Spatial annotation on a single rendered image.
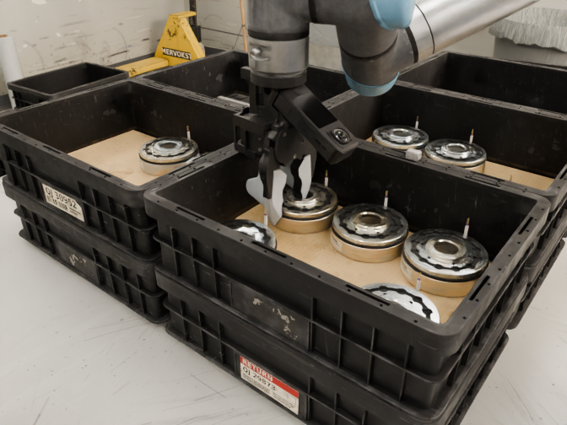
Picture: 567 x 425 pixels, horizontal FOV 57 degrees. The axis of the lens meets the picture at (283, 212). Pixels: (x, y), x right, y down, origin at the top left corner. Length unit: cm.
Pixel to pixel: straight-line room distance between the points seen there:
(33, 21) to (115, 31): 69
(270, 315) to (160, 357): 22
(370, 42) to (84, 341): 55
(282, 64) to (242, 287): 27
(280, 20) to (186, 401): 47
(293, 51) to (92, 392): 49
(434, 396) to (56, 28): 398
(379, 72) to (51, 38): 368
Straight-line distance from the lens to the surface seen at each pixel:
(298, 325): 56
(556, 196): 72
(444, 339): 46
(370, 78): 73
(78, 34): 438
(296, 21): 64
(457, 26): 75
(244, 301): 60
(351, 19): 62
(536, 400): 76
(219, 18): 484
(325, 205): 76
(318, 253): 71
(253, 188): 74
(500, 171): 99
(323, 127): 65
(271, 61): 65
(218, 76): 127
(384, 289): 61
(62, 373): 78
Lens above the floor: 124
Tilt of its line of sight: 31 degrees down
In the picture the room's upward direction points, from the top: straight up
